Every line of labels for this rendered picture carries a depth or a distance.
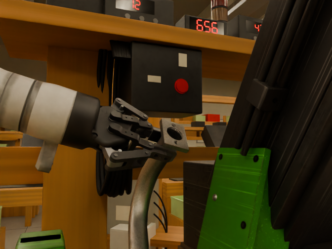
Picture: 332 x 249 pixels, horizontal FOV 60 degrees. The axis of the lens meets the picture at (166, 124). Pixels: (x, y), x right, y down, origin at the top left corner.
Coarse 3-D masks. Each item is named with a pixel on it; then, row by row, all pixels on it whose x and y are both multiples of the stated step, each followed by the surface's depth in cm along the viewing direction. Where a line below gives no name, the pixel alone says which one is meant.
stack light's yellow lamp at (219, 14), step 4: (216, 8) 86; (220, 8) 85; (224, 8) 86; (212, 12) 87; (216, 12) 86; (220, 12) 85; (224, 12) 86; (212, 16) 87; (216, 16) 86; (220, 16) 85; (224, 16) 85; (216, 20) 86; (220, 20) 85; (224, 20) 86
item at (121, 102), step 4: (116, 100) 45; (120, 100) 45; (116, 104) 45; (120, 104) 45; (124, 104) 45; (128, 104) 45; (124, 108) 45; (128, 108) 45; (132, 108) 45; (124, 112) 46; (128, 112) 45; (132, 112) 45; (136, 112) 45; (140, 112) 45; (136, 116) 45; (140, 116) 45; (144, 116) 45; (144, 120) 45
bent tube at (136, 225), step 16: (160, 128) 43; (176, 128) 44; (160, 144) 43; (176, 144) 41; (144, 176) 46; (144, 192) 46; (144, 208) 46; (128, 224) 45; (144, 224) 44; (128, 240) 43; (144, 240) 42
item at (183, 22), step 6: (186, 18) 68; (192, 18) 69; (198, 18) 70; (204, 18) 70; (180, 24) 71; (186, 24) 68; (192, 24) 69; (210, 24) 71; (222, 24) 72; (210, 30) 71; (222, 30) 72
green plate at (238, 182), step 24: (216, 168) 47; (240, 168) 42; (264, 168) 38; (216, 192) 45; (240, 192) 40; (264, 192) 39; (216, 216) 43; (240, 216) 39; (264, 216) 39; (216, 240) 42; (240, 240) 37; (264, 240) 38
